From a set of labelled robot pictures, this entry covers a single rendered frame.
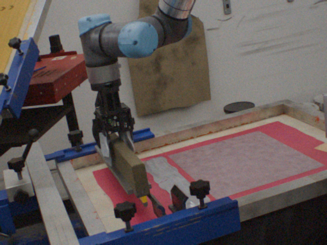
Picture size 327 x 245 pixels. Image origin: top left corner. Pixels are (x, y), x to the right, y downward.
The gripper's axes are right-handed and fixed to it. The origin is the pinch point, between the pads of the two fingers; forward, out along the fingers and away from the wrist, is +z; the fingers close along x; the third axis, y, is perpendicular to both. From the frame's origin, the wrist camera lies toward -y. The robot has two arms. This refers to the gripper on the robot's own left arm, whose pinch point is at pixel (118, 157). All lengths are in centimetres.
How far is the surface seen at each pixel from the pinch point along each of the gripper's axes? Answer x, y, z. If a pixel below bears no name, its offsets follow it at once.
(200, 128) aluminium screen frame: 31.9, -25.2, 7.3
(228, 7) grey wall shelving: 128, -198, -5
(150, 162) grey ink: 11.6, -14.8, 9.5
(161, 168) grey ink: 12.3, -7.2, 9.0
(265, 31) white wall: 154, -200, 16
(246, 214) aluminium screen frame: 19.0, 29.4, 8.4
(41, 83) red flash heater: -8, -88, -5
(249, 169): 31.4, 7.1, 9.7
